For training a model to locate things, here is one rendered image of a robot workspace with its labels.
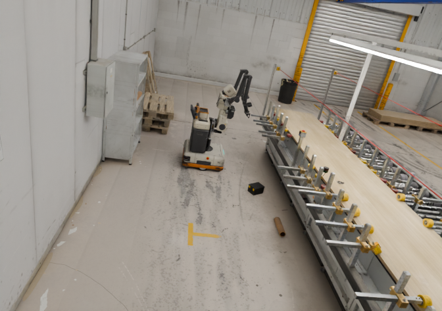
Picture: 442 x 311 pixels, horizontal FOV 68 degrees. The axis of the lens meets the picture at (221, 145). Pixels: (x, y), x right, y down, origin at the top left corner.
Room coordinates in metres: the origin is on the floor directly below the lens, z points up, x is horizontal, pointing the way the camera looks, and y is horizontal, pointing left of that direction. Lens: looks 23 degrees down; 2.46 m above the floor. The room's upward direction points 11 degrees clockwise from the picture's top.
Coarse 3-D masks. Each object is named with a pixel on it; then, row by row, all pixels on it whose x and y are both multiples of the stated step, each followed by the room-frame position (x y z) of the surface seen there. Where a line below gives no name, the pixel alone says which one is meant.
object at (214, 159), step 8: (216, 144) 5.21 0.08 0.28; (192, 152) 4.69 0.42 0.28; (208, 152) 4.81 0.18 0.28; (216, 152) 4.88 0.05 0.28; (184, 160) 4.62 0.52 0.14; (192, 160) 4.63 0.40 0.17; (200, 160) 4.64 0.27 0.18; (208, 160) 4.66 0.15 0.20; (216, 160) 4.68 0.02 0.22; (208, 168) 4.67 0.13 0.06; (216, 168) 4.68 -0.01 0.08
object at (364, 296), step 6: (354, 294) 1.63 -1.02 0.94; (360, 294) 1.62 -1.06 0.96; (366, 294) 1.63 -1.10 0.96; (372, 294) 1.64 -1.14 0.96; (378, 294) 1.65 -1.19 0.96; (378, 300) 1.62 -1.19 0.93; (384, 300) 1.63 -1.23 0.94; (390, 300) 1.63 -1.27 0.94; (396, 300) 1.64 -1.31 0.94; (408, 300) 1.65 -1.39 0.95; (414, 300) 1.66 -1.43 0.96; (420, 300) 1.66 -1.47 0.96
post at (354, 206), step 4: (352, 204) 2.45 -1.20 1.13; (356, 204) 2.43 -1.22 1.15; (352, 208) 2.43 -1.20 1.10; (356, 208) 2.43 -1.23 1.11; (352, 212) 2.42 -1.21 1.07; (348, 216) 2.44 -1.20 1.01; (352, 216) 2.42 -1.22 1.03; (348, 220) 2.42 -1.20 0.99; (344, 228) 2.43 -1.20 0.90; (344, 232) 2.42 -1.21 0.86; (340, 236) 2.44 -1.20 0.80; (344, 236) 2.43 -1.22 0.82; (340, 240) 2.42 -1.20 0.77
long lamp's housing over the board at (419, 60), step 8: (336, 40) 4.44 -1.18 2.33; (344, 40) 4.23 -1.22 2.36; (352, 40) 4.06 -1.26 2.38; (368, 48) 3.61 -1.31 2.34; (376, 48) 3.48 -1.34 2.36; (384, 48) 3.37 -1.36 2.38; (392, 56) 3.17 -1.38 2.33; (400, 56) 3.06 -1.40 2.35; (408, 56) 2.96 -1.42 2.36; (416, 56) 2.88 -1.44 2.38; (424, 64) 2.72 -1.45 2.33; (432, 64) 2.64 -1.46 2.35; (440, 64) 2.57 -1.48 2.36
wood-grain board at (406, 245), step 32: (288, 128) 4.93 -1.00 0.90; (320, 128) 5.28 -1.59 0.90; (320, 160) 3.86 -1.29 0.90; (352, 160) 4.08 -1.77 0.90; (352, 192) 3.15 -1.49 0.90; (384, 192) 3.31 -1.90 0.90; (384, 224) 2.62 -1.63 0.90; (416, 224) 2.74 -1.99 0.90; (384, 256) 2.14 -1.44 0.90; (416, 256) 2.22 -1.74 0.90; (416, 288) 1.85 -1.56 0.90
